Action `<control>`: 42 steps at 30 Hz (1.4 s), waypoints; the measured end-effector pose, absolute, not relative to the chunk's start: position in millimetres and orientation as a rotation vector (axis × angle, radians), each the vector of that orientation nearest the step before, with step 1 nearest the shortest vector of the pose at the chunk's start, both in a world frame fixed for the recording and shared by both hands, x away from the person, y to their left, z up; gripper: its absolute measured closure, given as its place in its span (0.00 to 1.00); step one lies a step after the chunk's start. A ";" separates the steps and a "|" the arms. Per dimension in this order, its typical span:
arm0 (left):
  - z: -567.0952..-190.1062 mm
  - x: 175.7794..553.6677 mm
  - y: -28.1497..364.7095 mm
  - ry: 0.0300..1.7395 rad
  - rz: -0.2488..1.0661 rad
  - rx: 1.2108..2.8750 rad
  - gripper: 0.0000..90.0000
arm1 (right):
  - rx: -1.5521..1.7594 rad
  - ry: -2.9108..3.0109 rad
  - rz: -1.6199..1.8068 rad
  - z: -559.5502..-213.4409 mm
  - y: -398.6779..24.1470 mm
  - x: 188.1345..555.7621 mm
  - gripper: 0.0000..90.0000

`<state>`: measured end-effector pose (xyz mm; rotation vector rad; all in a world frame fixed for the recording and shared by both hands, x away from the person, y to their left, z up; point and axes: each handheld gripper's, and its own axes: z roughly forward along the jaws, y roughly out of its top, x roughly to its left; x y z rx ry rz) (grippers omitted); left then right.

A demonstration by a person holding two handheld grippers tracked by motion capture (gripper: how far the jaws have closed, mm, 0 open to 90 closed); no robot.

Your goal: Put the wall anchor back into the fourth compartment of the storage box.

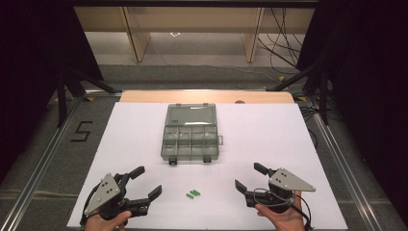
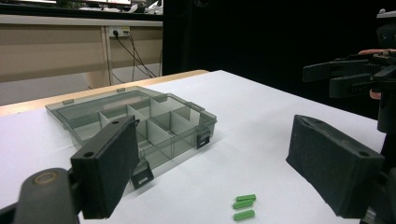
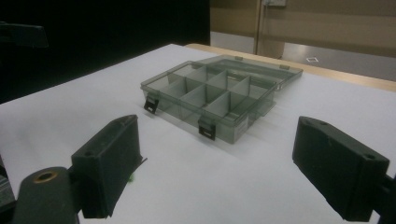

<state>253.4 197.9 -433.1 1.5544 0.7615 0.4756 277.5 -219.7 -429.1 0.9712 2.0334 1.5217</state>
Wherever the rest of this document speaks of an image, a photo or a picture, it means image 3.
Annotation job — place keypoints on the small green plastic piece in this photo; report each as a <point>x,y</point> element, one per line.
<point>131,178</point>

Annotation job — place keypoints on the transparent grey compartment box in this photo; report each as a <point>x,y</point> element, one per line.
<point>218,93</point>

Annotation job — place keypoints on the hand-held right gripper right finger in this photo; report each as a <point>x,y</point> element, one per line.
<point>336,168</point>

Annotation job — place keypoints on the dark blurred device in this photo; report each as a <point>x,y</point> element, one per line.
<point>21,34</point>

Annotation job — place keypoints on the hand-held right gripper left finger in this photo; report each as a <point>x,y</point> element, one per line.
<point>106,161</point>

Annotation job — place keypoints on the beige column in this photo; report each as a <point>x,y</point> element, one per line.
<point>270,31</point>

